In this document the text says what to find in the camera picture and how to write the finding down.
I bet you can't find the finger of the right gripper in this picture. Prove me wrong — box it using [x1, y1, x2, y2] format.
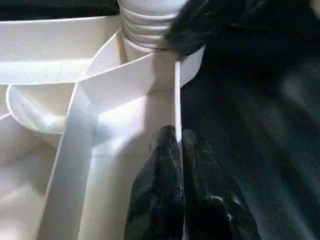
[164, 0, 241, 58]

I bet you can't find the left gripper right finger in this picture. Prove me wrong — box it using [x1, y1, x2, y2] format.
[183, 129, 258, 240]

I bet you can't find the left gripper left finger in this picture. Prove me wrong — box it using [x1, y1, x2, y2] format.
[124, 124, 187, 240]

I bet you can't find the white plastic table top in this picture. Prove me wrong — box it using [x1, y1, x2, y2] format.
[0, 14, 206, 240]

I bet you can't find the black work mat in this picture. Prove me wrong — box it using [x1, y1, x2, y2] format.
[0, 0, 320, 240]

